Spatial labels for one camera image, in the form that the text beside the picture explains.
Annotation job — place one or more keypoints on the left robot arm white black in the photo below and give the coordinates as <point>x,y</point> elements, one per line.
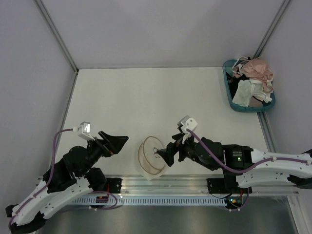
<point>73,176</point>

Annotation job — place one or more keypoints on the pale green cloth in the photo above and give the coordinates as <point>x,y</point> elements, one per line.
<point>243,93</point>

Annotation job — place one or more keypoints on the beige garment in basket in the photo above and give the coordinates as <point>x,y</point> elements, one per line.
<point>255,103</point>

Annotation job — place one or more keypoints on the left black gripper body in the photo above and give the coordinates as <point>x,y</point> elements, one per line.
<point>98,148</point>

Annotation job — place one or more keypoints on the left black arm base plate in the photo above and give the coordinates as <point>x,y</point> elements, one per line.
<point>113,185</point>

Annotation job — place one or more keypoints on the left aluminium frame post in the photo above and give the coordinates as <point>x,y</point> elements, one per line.
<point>55,33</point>

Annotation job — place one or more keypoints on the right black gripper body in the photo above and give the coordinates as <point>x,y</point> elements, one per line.
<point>186,149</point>

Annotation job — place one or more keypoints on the pink satin bra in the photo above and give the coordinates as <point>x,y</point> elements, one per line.
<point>259,73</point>

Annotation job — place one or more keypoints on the round white mesh laundry bag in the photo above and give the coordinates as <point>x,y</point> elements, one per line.
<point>150,164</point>

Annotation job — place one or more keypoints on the front aluminium rail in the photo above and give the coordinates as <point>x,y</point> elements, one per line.
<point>180,185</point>

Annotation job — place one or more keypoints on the right aluminium frame post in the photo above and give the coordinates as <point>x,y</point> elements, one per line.
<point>272,27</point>

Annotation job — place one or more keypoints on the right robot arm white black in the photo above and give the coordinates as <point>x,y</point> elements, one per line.
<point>242,166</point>

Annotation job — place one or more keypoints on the blue plastic basket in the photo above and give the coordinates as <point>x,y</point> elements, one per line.
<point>235,107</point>

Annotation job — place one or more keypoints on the aluminium frame post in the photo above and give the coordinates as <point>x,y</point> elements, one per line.
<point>272,27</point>
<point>55,33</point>

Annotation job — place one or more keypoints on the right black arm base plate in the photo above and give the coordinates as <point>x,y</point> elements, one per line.
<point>216,186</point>

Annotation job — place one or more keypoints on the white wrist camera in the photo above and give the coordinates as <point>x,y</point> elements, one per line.
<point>83,131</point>
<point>185,125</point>

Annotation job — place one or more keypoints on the white slotted cable duct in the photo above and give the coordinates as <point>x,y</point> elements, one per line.
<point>94,200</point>

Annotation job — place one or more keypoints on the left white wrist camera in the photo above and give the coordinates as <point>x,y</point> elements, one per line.
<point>83,131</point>

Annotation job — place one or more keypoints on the black garment in basket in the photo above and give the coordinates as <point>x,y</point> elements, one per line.
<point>231,79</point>

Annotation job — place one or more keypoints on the white bra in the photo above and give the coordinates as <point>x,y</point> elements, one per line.
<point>256,90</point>

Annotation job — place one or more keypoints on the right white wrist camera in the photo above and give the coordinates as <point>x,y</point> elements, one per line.
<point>185,125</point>

